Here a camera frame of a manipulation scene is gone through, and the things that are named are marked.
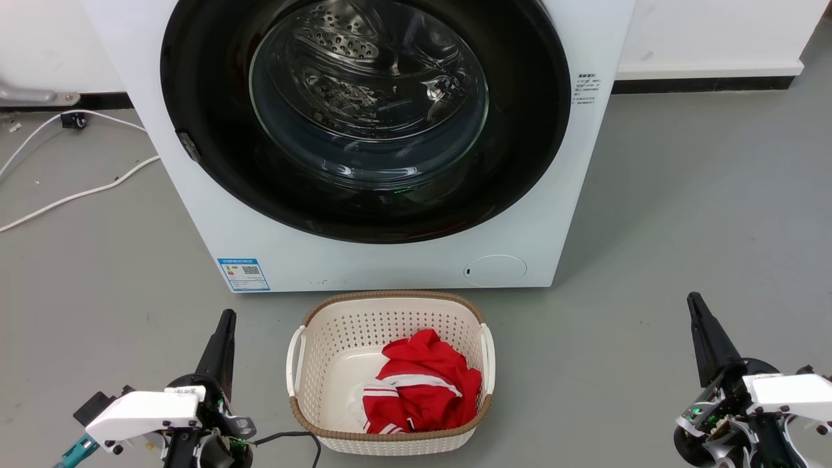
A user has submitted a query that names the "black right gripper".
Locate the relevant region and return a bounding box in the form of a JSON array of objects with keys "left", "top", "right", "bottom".
[{"left": 673, "top": 292, "right": 810, "bottom": 468}]

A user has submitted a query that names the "red white-striped garment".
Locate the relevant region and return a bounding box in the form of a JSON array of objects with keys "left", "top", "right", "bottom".
[{"left": 354, "top": 329, "right": 483, "bottom": 435}]

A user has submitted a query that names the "teal cable connector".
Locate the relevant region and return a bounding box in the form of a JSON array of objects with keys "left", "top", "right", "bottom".
[{"left": 53, "top": 434, "right": 99, "bottom": 468}]

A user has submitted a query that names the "thin white floor cable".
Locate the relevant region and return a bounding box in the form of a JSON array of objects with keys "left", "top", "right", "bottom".
[{"left": 0, "top": 109, "right": 148, "bottom": 179}]

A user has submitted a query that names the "steel perforated washer drum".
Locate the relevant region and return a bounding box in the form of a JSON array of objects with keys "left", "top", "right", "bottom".
[{"left": 250, "top": 0, "right": 489, "bottom": 173}]

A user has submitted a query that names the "blue energy label sticker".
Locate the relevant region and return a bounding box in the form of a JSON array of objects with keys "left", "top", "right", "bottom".
[{"left": 217, "top": 258, "right": 270, "bottom": 292}]

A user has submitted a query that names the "printed text label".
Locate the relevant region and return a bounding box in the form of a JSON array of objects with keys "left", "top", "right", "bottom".
[{"left": 572, "top": 71, "right": 602, "bottom": 106}]

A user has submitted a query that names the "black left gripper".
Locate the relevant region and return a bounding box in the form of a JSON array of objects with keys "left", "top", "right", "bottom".
[{"left": 162, "top": 309, "right": 256, "bottom": 468}]

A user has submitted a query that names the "white front-load washing machine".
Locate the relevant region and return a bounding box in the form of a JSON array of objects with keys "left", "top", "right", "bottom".
[{"left": 83, "top": 0, "right": 636, "bottom": 293}]

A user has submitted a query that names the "black round glass washer door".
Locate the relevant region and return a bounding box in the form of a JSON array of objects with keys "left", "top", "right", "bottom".
[{"left": 161, "top": 0, "right": 571, "bottom": 244}]

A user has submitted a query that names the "grey metal floor bracket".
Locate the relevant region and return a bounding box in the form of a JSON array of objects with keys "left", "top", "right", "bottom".
[{"left": 0, "top": 81, "right": 81, "bottom": 107}]

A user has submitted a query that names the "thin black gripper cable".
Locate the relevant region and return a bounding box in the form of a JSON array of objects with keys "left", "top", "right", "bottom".
[{"left": 250, "top": 432, "right": 322, "bottom": 468}]

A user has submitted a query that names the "thick white floor cable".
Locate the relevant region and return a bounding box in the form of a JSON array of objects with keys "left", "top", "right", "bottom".
[{"left": 0, "top": 155, "right": 161, "bottom": 233}]

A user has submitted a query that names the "round white filter cover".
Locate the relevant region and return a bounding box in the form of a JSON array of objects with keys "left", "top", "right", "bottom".
[{"left": 463, "top": 254, "right": 528, "bottom": 287}]

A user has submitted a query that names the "cream plastic laundry basket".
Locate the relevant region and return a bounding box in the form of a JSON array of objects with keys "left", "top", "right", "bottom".
[{"left": 287, "top": 291, "right": 496, "bottom": 456}]

